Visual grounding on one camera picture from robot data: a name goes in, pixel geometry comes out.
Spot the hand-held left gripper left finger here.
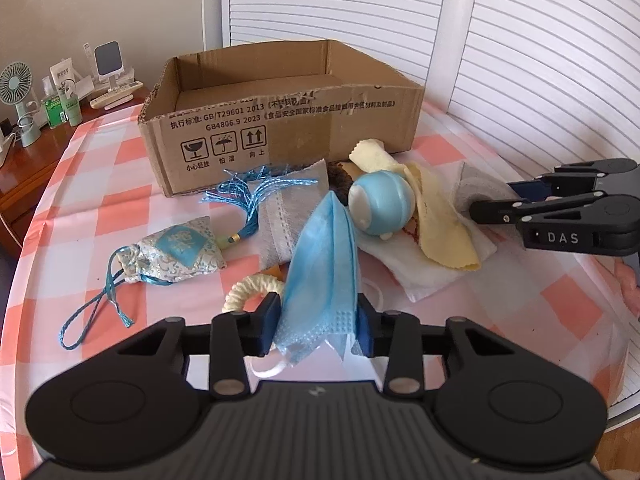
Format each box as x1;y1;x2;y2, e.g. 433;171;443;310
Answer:
119;292;282;402

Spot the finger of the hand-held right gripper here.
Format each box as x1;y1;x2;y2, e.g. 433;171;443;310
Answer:
509;158;639;202
469;191;608;227

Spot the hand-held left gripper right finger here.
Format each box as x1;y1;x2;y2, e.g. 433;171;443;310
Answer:
356;294;506;397

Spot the grey fuzzy cloth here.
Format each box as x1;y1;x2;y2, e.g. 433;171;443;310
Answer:
452;162;523;217

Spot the yellow cloth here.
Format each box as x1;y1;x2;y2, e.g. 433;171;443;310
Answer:
349;138;481;271

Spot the blue face mask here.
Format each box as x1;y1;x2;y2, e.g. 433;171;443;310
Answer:
250;191;388;378

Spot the blue embroidered tasselled sachet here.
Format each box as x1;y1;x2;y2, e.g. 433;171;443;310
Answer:
59;165;321;351

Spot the brown cardboard box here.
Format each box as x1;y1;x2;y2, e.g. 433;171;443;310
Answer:
137;39;426;198

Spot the pink cloth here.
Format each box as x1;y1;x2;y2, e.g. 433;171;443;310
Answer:
611;260;640;313

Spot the white tissue sheet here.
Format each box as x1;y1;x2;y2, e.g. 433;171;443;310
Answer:
357;227;498;303

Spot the pink white checkered bedsheet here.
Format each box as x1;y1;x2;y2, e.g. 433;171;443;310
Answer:
0;95;640;480

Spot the grey folded lace cloth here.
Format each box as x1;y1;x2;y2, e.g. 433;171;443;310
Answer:
252;159;333;267

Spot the blue white round toy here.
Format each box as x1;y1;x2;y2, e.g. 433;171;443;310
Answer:
347;170;417;242

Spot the white louvered closet door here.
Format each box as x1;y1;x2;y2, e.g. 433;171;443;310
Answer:
450;0;640;183
220;0;453;88

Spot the dark brown fuzzy item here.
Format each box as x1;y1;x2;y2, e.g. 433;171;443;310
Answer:
327;160;362;202

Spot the white remote control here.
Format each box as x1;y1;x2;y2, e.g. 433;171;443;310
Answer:
90;90;133;109
106;79;144;99

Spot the wooden nightstand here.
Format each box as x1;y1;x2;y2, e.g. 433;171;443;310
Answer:
0;84;152;253

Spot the clear bottle green label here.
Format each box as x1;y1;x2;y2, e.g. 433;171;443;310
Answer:
42;77;69;129

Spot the white stand dark screen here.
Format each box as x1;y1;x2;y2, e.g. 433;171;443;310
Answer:
92;41;127;90

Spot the white tube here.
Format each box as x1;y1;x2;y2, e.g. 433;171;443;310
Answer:
50;59;77;92

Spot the light green desk fan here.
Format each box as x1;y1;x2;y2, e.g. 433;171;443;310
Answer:
0;62;43;148

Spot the cream woven ring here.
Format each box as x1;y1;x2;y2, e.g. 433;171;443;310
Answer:
222;272;287;313

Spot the white door post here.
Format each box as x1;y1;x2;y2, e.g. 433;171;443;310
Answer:
420;0;483;108

